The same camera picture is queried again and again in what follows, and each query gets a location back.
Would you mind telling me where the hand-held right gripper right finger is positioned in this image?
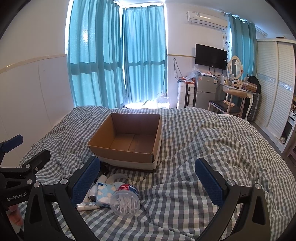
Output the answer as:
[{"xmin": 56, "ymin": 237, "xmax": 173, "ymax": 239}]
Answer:
[{"xmin": 195, "ymin": 158, "xmax": 271, "ymax": 241}]

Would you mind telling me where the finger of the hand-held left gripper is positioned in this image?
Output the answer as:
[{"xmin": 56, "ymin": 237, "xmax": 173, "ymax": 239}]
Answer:
[
  {"xmin": 0, "ymin": 149, "xmax": 51, "ymax": 176},
  {"xmin": 0, "ymin": 135, "xmax": 24, "ymax": 160}
]

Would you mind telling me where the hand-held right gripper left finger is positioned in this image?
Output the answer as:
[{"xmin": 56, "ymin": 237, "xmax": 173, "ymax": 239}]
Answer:
[{"xmin": 23, "ymin": 156, "xmax": 102, "ymax": 241}]

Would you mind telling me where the small white bottle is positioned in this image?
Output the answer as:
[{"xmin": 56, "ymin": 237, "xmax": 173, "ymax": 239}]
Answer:
[{"xmin": 96, "ymin": 175, "xmax": 109, "ymax": 186}]

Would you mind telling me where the blue cloud tissue packet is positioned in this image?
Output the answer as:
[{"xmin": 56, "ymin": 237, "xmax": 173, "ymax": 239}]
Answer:
[{"xmin": 95, "ymin": 183, "xmax": 116, "ymax": 208}]

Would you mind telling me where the white tape ring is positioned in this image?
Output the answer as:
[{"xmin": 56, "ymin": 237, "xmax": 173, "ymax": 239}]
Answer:
[{"xmin": 105, "ymin": 174, "xmax": 131, "ymax": 186}]

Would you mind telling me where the clear cotton swab jar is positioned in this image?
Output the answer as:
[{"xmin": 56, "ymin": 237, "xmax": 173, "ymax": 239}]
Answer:
[{"xmin": 110, "ymin": 184, "xmax": 141, "ymax": 217}]

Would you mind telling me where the cardboard box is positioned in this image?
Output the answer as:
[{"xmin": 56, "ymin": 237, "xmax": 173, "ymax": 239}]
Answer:
[{"xmin": 87, "ymin": 113, "xmax": 162, "ymax": 172}]

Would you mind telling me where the person's left hand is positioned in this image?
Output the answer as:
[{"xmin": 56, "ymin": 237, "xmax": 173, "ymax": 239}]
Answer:
[{"xmin": 6, "ymin": 205, "xmax": 23, "ymax": 227}]

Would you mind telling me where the small white tube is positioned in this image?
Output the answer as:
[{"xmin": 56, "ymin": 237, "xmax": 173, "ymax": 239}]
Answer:
[{"xmin": 77, "ymin": 201, "xmax": 99, "ymax": 211}]

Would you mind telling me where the grey checkered blanket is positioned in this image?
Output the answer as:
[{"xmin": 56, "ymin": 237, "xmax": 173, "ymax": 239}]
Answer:
[{"xmin": 17, "ymin": 105, "xmax": 293, "ymax": 241}]

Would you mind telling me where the dark suitcase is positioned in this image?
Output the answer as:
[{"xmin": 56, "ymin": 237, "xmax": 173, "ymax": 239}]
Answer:
[{"xmin": 248, "ymin": 93, "xmax": 262, "ymax": 122}]

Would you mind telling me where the white dressing table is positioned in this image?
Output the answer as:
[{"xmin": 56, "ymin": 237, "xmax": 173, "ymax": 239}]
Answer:
[{"xmin": 220, "ymin": 80, "xmax": 255, "ymax": 121}]

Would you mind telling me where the white suitcase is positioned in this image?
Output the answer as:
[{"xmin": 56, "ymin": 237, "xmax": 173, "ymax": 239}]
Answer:
[{"xmin": 177, "ymin": 82, "xmax": 196, "ymax": 109}]

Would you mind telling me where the silver mini fridge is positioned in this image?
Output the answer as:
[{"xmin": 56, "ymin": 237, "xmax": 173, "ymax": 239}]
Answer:
[{"xmin": 194, "ymin": 74, "xmax": 220, "ymax": 108}]

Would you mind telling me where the white open shelf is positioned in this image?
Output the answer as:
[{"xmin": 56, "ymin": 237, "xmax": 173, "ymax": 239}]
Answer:
[{"xmin": 280, "ymin": 93, "xmax": 296, "ymax": 158}]

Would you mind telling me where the brown box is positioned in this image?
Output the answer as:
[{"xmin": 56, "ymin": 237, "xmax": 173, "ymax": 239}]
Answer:
[{"xmin": 242, "ymin": 82, "xmax": 257, "ymax": 92}]

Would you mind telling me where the black bag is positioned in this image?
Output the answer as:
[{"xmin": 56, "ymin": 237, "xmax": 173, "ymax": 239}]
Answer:
[{"xmin": 247, "ymin": 76, "xmax": 261, "ymax": 93}]

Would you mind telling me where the clear plastic bag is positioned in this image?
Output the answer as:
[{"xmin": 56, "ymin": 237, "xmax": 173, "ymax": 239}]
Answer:
[{"xmin": 186, "ymin": 66, "xmax": 200, "ymax": 80}]

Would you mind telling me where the wide teal curtain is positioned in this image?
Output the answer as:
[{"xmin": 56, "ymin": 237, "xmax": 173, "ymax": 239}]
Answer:
[{"xmin": 67, "ymin": 0, "xmax": 126, "ymax": 109}]

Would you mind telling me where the white oval mirror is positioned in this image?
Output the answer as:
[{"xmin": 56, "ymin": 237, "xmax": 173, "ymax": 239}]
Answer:
[{"xmin": 228, "ymin": 55, "xmax": 244, "ymax": 80}]

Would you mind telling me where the white slatted wardrobe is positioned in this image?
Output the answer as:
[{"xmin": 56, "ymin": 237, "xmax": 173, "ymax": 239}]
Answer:
[{"xmin": 253, "ymin": 38, "xmax": 296, "ymax": 153}]

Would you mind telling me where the narrow teal curtain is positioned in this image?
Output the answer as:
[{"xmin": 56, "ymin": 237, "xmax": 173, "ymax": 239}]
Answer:
[{"xmin": 122, "ymin": 7, "xmax": 167, "ymax": 103}]

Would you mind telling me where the teal curtain beside wardrobe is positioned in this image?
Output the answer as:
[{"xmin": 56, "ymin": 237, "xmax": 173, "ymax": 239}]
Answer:
[{"xmin": 227, "ymin": 13, "xmax": 258, "ymax": 81}]

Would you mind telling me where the white air conditioner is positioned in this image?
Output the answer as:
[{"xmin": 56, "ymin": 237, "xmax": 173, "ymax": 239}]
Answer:
[{"xmin": 187, "ymin": 10, "xmax": 228, "ymax": 30}]

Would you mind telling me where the wall cable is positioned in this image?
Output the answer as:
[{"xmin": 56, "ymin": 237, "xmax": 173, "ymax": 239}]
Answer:
[{"xmin": 173, "ymin": 58, "xmax": 183, "ymax": 81}]

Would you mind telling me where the black wall television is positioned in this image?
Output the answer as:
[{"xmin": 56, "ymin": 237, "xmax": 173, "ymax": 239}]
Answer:
[{"xmin": 195, "ymin": 44, "xmax": 228, "ymax": 70}]

